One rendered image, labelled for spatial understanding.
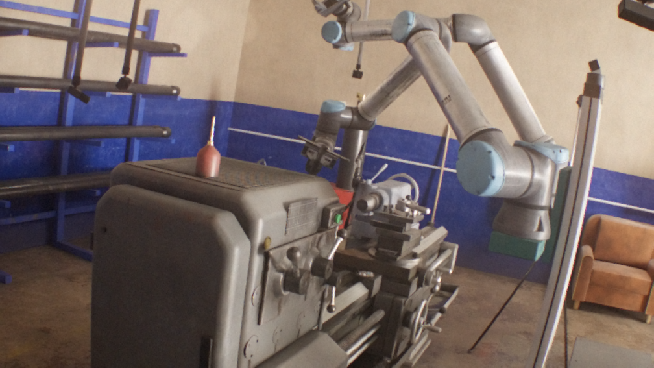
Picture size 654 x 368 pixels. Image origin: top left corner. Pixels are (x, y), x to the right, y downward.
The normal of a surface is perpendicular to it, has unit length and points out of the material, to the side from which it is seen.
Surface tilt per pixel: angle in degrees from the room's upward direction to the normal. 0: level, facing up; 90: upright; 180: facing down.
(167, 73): 90
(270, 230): 90
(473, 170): 93
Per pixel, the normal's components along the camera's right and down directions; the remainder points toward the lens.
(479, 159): -0.83, 0.00
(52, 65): 0.91, 0.18
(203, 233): -0.40, 0.06
